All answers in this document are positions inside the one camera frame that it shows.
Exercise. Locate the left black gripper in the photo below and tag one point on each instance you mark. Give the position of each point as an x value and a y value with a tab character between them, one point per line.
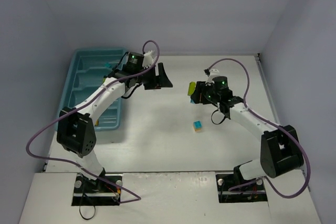
153	77

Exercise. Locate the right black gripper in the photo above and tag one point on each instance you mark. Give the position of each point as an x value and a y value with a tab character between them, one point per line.
197	94

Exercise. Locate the green blue yellow lego stack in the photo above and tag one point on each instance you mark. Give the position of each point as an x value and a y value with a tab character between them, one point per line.
191	90

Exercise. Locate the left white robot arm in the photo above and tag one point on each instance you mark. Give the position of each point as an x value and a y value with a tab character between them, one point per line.
76	131

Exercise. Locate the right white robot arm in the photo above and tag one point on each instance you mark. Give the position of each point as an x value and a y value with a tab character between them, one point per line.
278	153

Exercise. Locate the blue yellow lego cube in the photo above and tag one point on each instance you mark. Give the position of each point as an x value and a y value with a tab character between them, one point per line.
197	126

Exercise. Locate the teal plastic compartment tray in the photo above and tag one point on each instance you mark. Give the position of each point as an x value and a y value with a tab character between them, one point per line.
85	75

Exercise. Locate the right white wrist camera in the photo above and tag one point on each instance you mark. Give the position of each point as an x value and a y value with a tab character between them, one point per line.
211	74

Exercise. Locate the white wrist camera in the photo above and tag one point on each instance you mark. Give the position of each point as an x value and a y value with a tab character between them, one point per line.
211	74
148	59

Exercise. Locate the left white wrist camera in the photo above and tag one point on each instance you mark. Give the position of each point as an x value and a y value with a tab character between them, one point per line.
148	59

